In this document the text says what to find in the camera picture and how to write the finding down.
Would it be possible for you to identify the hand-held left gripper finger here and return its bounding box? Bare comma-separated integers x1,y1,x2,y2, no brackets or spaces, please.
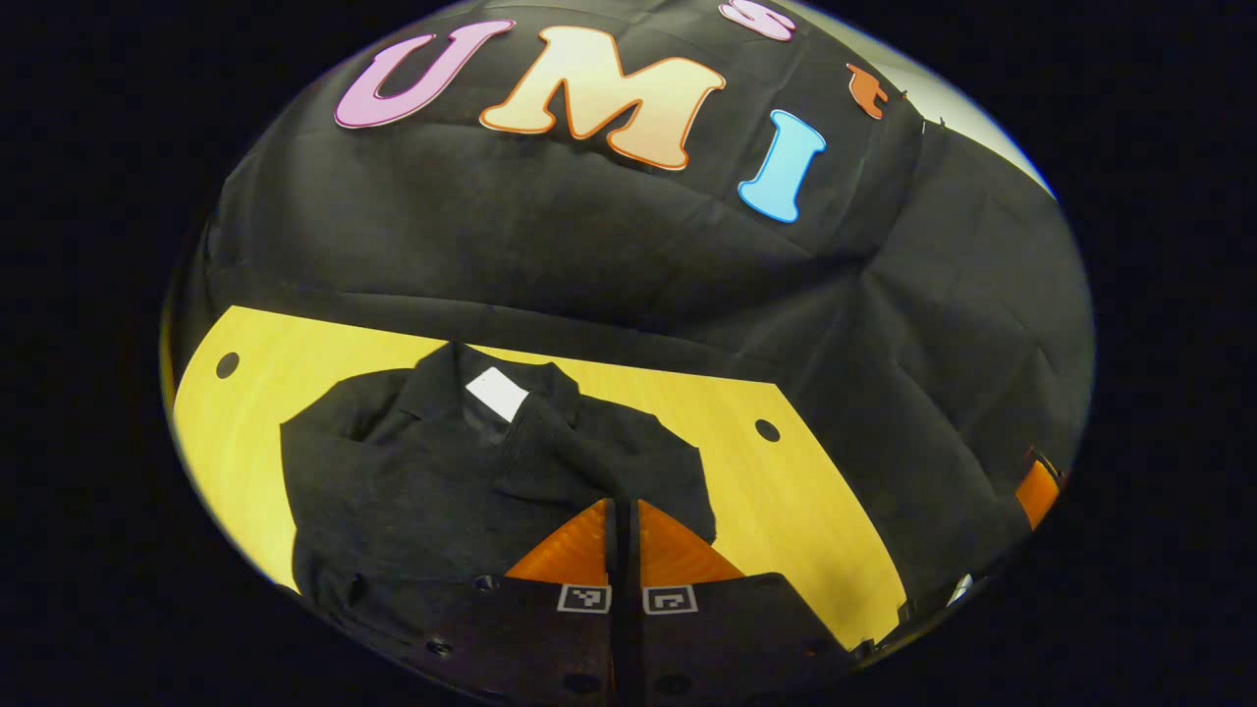
628,498,865,707
339,498,618,707

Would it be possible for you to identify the black shirt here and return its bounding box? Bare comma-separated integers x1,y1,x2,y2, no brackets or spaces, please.
280,342,718,639

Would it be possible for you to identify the black backdrop cloth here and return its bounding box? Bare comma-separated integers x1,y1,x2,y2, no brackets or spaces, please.
172,0,1096,629

